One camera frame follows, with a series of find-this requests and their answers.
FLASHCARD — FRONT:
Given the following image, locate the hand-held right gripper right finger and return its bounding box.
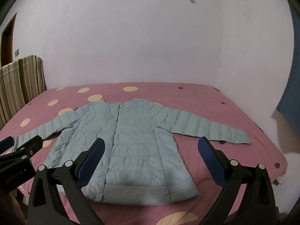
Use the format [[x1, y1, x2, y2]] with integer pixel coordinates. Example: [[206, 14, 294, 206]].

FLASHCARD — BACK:
[[197, 137, 277, 225]]

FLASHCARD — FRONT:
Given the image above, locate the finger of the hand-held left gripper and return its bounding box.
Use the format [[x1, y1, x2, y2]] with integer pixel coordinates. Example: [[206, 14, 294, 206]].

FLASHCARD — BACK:
[[0, 135, 44, 163], [0, 136, 15, 154]]

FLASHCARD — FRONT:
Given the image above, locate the brown wooden door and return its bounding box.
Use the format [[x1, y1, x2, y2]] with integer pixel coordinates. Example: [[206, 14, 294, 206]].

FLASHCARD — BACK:
[[0, 13, 17, 67]]

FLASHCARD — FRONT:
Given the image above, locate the blue curtain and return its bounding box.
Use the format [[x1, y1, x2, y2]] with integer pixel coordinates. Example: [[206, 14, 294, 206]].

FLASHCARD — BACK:
[[276, 5, 300, 132]]

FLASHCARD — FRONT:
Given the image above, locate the light blue puffer jacket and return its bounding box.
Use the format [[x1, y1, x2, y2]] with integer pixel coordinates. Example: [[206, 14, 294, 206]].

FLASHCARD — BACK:
[[13, 98, 252, 204]]

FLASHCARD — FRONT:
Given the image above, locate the bed with pink dotted sheet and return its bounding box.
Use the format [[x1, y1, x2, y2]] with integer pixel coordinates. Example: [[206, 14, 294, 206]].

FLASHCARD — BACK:
[[0, 82, 288, 225]]

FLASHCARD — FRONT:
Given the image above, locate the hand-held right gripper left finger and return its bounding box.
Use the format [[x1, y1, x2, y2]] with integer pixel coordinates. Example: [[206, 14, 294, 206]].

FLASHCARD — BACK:
[[27, 137, 105, 225]]

